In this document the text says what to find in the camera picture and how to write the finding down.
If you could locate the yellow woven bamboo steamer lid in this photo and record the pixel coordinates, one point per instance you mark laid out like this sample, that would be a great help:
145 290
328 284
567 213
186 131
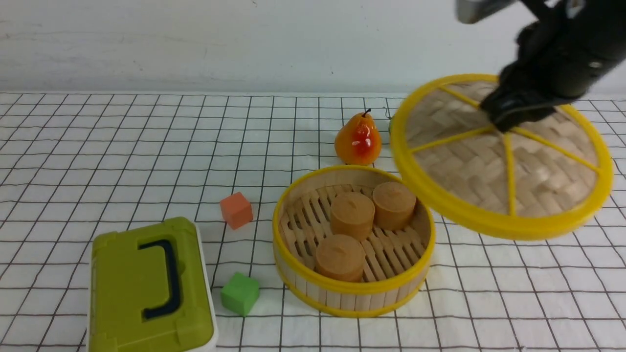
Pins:
538 181

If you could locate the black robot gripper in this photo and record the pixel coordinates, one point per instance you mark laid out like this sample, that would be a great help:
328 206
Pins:
557 62

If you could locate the green foam cube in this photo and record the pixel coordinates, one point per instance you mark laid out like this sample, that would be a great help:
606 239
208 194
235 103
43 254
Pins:
240 294

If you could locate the brown bun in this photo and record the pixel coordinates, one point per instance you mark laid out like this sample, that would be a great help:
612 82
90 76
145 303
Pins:
394 205
352 214
340 257

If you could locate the brown bun back right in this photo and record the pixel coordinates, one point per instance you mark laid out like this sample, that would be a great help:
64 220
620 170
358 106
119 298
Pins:
394 205

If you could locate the brown bun front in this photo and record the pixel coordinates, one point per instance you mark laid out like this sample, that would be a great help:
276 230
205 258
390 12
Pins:
340 257

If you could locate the green lunch box with handle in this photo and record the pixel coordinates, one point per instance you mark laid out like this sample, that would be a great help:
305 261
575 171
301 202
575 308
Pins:
149 291

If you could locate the orange foam cube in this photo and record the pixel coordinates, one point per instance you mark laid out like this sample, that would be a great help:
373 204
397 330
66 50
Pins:
236 210

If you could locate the brown bun back left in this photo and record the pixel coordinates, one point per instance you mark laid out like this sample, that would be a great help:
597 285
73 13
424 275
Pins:
352 214

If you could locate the orange toy pear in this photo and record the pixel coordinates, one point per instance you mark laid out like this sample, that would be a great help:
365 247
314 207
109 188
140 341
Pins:
359 141

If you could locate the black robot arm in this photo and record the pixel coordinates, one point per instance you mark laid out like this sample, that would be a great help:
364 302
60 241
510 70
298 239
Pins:
608 11

